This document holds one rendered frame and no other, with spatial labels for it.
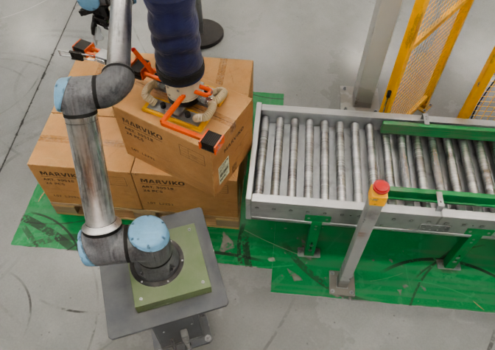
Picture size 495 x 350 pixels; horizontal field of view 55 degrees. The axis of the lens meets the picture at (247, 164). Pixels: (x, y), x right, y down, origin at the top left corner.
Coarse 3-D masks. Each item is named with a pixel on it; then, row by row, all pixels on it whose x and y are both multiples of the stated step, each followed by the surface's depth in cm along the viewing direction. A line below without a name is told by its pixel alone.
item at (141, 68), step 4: (136, 60) 236; (148, 60) 235; (132, 64) 234; (136, 64) 234; (140, 64) 234; (132, 68) 233; (136, 68) 233; (140, 68) 233; (144, 68) 231; (136, 72) 230; (140, 72) 231; (148, 72) 236; (136, 76) 233; (140, 76) 233; (144, 76) 234
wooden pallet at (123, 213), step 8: (56, 208) 303; (64, 208) 302; (72, 208) 301; (80, 208) 309; (120, 208) 295; (120, 216) 306; (128, 216) 306; (136, 216) 301; (160, 216) 306; (208, 216) 292; (216, 216) 292; (240, 216) 306; (208, 224) 302; (216, 224) 302; (224, 224) 299; (232, 224) 298
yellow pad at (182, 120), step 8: (152, 96) 239; (160, 104) 232; (168, 104) 235; (152, 112) 232; (160, 112) 232; (184, 112) 231; (192, 112) 231; (168, 120) 231; (176, 120) 229; (184, 120) 228; (192, 120) 228; (208, 120) 230; (192, 128) 227; (200, 128) 226
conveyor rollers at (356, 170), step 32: (320, 128) 283; (352, 128) 282; (320, 160) 269; (352, 160) 269; (384, 160) 269; (416, 160) 268; (448, 160) 268; (480, 160) 268; (256, 192) 254; (288, 192) 254; (320, 192) 255
